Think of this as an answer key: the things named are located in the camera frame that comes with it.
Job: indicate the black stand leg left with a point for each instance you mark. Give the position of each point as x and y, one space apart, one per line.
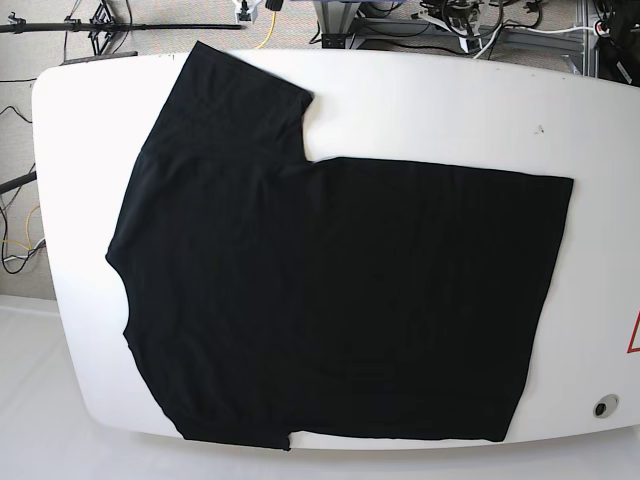
18 182

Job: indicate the black tripod pole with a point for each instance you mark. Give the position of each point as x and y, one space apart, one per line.
30 27

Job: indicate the right table grommet hole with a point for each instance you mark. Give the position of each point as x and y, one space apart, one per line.
606 406

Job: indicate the grey aluminium frame stand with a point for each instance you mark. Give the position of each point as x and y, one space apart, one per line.
480 29

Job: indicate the red triangle sticker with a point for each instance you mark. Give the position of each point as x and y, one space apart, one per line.
633 345

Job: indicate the black T-shirt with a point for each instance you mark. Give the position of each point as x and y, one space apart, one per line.
366 298

